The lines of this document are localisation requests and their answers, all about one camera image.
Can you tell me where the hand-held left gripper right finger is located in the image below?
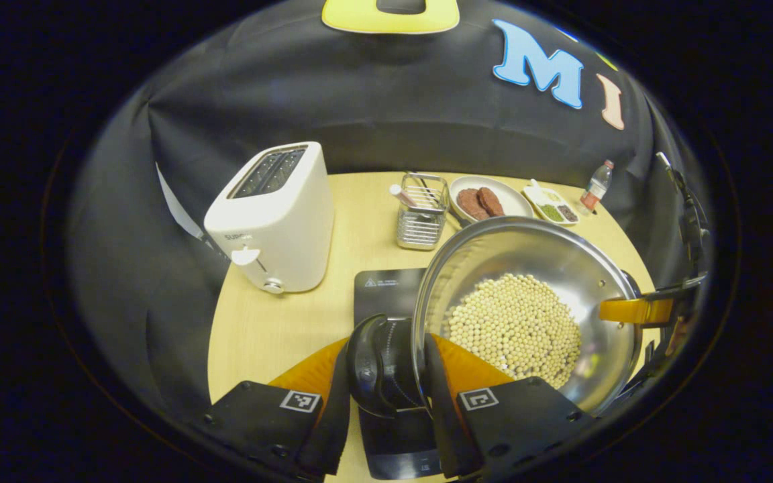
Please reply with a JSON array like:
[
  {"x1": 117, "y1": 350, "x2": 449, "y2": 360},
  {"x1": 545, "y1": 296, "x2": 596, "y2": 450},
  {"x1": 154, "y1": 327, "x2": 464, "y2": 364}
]
[{"x1": 423, "y1": 333, "x2": 595, "y2": 480}]

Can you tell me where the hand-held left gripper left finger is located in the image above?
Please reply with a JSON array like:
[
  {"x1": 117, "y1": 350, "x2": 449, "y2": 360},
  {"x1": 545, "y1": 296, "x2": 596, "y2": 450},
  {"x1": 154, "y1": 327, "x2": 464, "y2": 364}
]
[{"x1": 195, "y1": 335, "x2": 354, "y2": 480}]

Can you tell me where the steel pot with black handles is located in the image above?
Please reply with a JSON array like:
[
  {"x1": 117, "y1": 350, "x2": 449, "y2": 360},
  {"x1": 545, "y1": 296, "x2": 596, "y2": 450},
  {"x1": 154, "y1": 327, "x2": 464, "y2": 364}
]
[{"x1": 346, "y1": 216, "x2": 643, "y2": 420}]

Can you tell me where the black induction cooktop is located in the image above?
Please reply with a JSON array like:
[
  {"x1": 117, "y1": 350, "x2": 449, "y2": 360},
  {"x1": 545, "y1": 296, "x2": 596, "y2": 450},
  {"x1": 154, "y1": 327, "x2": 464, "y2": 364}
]
[{"x1": 353, "y1": 268, "x2": 444, "y2": 480}]

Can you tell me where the clear plastic water bottle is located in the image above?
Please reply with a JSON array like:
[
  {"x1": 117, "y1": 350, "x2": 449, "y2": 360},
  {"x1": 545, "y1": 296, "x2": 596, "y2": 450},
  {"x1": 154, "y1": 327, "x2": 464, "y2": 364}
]
[{"x1": 578, "y1": 159, "x2": 615, "y2": 215}]

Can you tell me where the pile of yellow soybeans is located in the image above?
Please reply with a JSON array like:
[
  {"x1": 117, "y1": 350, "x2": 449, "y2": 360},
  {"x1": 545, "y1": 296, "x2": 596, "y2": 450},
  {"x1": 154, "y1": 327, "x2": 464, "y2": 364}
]
[{"x1": 442, "y1": 273, "x2": 583, "y2": 390}]

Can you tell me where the white divided dish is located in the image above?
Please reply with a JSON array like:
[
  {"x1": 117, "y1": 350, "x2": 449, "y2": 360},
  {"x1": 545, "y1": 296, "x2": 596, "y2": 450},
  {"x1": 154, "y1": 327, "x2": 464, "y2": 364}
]
[{"x1": 523, "y1": 178, "x2": 580, "y2": 227}]

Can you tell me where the white oval plate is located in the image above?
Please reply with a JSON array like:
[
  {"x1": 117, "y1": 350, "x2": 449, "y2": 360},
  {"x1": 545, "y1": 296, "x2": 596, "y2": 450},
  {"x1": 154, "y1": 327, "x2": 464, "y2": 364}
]
[{"x1": 449, "y1": 176, "x2": 535, "y2": 224}]

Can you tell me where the red meat slice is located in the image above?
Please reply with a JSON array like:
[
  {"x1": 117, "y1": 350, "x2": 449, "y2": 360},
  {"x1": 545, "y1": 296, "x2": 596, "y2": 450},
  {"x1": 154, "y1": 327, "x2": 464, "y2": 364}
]
[
  {"x1": 477, "y1": 186, "x2": 506, "y2": 217},
  {"x1": 456, "y1": 188, "x2": 491, "y2": 221}
]

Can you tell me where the white toaster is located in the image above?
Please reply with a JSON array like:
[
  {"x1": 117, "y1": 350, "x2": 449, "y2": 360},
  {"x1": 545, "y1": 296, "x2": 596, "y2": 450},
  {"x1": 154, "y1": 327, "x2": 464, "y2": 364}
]
[{"x1": 203, "y1": 141, "x2": 335, "y2": 296}]

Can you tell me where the pink striped straw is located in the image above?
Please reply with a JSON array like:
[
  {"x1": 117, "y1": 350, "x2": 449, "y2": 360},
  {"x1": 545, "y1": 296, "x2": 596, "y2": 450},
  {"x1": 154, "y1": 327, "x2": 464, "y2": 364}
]
[{"x1": 390, "y1": 184, "x2": 421, "y2": 209}]

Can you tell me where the metal wire basket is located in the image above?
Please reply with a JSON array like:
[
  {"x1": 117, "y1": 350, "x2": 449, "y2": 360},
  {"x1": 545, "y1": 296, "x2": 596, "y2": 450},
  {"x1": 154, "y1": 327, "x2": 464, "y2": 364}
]
[{"x1": 397, "y1": 172, "x2": 451, "y2": 252}]

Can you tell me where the white toaster power cord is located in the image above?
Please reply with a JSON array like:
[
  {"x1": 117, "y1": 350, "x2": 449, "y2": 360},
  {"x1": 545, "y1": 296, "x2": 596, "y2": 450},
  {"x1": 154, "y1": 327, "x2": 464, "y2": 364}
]
[{"x1": 155, "y1": 163, "x2": 226, "y2": 259}]

